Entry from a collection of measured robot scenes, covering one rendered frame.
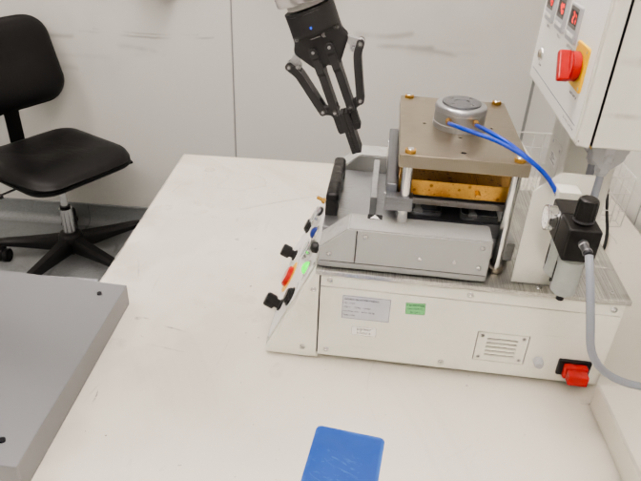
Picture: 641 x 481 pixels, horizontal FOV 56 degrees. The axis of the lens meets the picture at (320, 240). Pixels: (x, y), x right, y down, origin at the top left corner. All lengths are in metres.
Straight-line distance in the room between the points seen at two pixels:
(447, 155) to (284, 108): 1.74
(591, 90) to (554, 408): 0.48
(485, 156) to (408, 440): 0.42
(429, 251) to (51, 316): 0.62
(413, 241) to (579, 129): 0.26
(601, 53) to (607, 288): 0.36
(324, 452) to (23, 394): 0.43
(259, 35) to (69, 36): 0.77
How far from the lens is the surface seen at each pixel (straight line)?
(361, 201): 1.01
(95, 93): 2.75
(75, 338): 1.03
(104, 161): 2.44
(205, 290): 1.17
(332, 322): 0.96
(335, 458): 0.88
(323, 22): 0.91
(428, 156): 0.85
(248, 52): 2.51
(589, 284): 0.76
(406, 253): 0.89
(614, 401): 1.01
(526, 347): 1.00
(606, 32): 0.81
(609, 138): 0.85
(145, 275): 1.23
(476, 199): 0.92
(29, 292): 1.15
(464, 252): 0.89
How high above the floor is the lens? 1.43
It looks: 31 degrees down
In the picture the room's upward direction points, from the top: 3 degrees clockwise
